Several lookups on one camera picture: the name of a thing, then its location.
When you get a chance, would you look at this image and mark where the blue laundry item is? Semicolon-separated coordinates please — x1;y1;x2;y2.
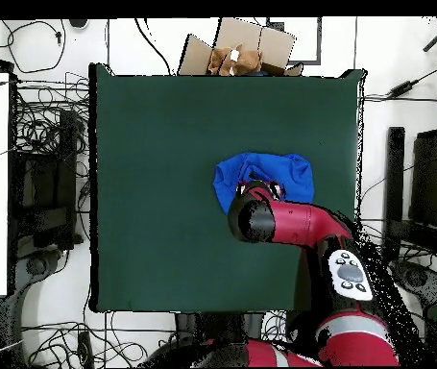
212;152;316;215

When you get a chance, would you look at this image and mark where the dark green table cloth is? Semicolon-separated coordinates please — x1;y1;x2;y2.
88;62;367;313

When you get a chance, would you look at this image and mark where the brown plush toy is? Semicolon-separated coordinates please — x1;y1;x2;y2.
206;42;263;77

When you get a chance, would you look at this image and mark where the black upright bar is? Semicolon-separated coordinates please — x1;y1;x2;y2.
380;126;406;264

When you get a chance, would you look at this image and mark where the brown cardboard box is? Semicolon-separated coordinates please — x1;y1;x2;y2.
177;16;304;78

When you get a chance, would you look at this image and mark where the black chair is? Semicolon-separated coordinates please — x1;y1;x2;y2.
407;126;437;232

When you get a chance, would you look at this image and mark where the dark stand foot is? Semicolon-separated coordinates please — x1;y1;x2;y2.
389;258;437;308
10;247;69;362

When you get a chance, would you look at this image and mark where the black equipment case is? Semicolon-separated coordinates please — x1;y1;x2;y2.
12;109;85;251

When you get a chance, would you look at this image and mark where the black power strip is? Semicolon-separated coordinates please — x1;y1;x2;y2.
76;330;95;368

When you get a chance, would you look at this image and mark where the black floor cable tangle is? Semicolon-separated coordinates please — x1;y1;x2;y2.
359;214;437;270

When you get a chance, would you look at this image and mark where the blue and black cable tangle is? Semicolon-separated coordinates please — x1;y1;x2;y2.
261;309;292;343

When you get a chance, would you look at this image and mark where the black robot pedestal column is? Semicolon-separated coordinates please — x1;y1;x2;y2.
173;311;265;347

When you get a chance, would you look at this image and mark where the grey floor frame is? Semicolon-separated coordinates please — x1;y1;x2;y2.
265;16;324;66

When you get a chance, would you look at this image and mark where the black power adapter with cable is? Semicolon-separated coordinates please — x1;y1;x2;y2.
384;57;437;99

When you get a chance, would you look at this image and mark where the black curved floor cable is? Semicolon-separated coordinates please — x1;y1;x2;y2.
133;16;173;76

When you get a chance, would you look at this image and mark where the black looped cable with plug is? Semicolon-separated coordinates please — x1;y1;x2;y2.
0;18;67;74

